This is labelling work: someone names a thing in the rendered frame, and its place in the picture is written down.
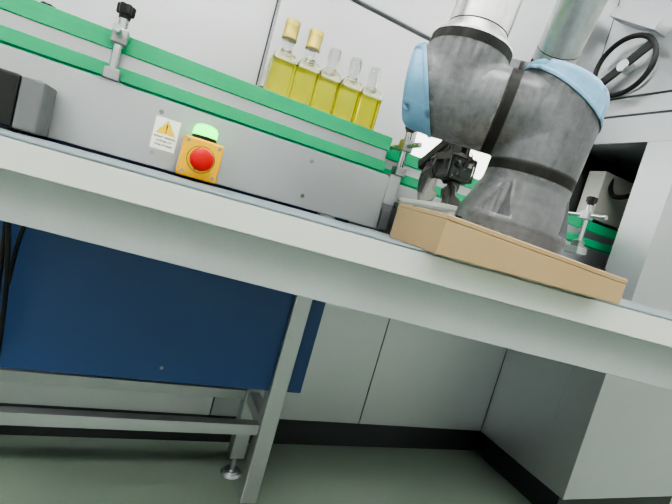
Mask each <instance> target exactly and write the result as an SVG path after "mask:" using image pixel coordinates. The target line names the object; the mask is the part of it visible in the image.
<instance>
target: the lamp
mask: <svg viewBox="0 0 672 504"><path fill-rule="evenodd" d="M192 136H193V137H197V138H200V139H203V140H206V141H209V142H212V143H216V144H217V137H218V132H217V130H216V129H215V128H214V127H212V126H209V125H206V124H197V125H196V126H194V130H193V133H192Z"/></svg>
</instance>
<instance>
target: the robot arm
mask: <svg viewBox="0 0 672 504"><path fill-rule="evenodd" d="M522 1H523V0H456V3H455V6H454V8H453V11H452V14H451V16H450V19H449V22H447V23H445V24H443V25H440V26H439V27H437V28H436V29H435V30H434V32H433V34H432V37H431V39H430V42H429V44H427V43H426V42H423V43H418V44H416V46H415V47H414V50H413V52H412V55H411V58H410V62H409V65H408V70H407V74H406V79H405V85H404V91H403V98H402V120H403V123H404V124H405V126H406V127H407V128H409V129H411V130H414V131H416V132H419V133H422V134H424V135H427V137H428V138H431V137H433V138H436V139H440V140H442V141H441V142H440V143H439V144H437V145H436V146H435V147H434V148H433V149H431V150H430V151H429V152H428V153H427V154H425V155H424V156H423V157H422V158H421V159H419V160H418V168H419V169H421V170H422V172H421V174H420V177H419V182H418V189H417V192H418V194H417V200H423V201H432V200H433V199H434V198H435V196H436V194H437V192H436V191H435V185H436V183H437V179H440V180H442V182H443V184H447V185H446V186H445V187H443V188H442V189H441V197H442V199H441V203H445V204H450V205H454V206H457V209H456V212H455V214H454V216H456V215H458V216H461V217H463V218H462V219H463V220H466V221H469V222H471V223H474V224H477V225H479V226H482V227H485V228H488V229H490V230H493V231H496V232H499V233H501V234H504V235H507V236H510V237H512V238H515V239H518V240H520V241H523V242H526V243H529V244H531V245H534V246H537V247H540V248H542V249H545V250H548V251H550V252H553V253H556V254H559V255H562V253H563V251H564V248H565V246H566V241H567V240H566V238H567V226H568V211H569V201H570V198H571V195H572V193H573V191H574V188H575V186H576V184H577V181H578V179H579V177H580V174H581V172H582V170H583V167H584V165H585V163H586V160H587V158H588V156H589V153H590V151H591V149H592V146H593V144H594V142H595V139H596V137H597V135H598V134H599V133H600V132H601V130H602V127H603V120H604V117H605V115H606V112H607V109H608V106H609V103H610V95H609V92H608V89H607V87H606V86H605V85H604V84H603V82H602V81H601V80H600V79H599V78H598V77H596V76H595V75H594V74H592V73H591V72H589V71H587V70H586V69H584V68H582V67H579V66H577V65H575V63H576V61H577V59H578V57H579V56H580V54H581V52H582V50H583V48H584V46H585V44H586V42H587V40H588V38H589V36H590V34H591V33H592V31H593V29H594V27H595V25H596V23H597V21H598V19H599V17H600V15H601V13H602V11H603V10H604V8H605V6H606V4H607V2H608V0H557V1H556V4H555V6H554V8H553V11H552V13H551V15H550V18H549V20H548V22H547V24H546V27H545V29H544V31H543V34H542V36H541V38H540V41H539V43H538V45H537V47H536V50H535V52H534V54H533V57H532V59H531V61H530V62H526V61H522V60H518V59H514V58H513V49H512V47H511V45H510V43H509V42H508V37H509V35H510V32H511V29H512V27H513V24H514V22H515V19H516V17H517V14H518V11H519V9H520V6H521V4H522ZM471 150H475V151H478V152H481V153H484V154H488V155H490V156H491V157H490V160H489V162H488V165H487V167H486V170H485V172H484V174H483V176H482V177H481V179H480V180H479V181H478V182H477V184H476V185H475V186H474V187H473V188H472V190H471V191H470V192H469V193H468V195H467V196H466V197H465V198H464V200H463V201H462V202H461V203H460V200H459V199H458V198H457V197H456V193H457V191H458V189H459V187H460V185H465V184H471V183H472V180H473V177H474V174H475V170H476V167H477V164H478V161H477V160H474V159H473V154H472V157H471V156H470V154H471V153H470V151H471ZM473 169H474V170H473ZM472 172H473V173H472ZM471 175H472V176H471ZM470 178H471V179H470Z"/></svg>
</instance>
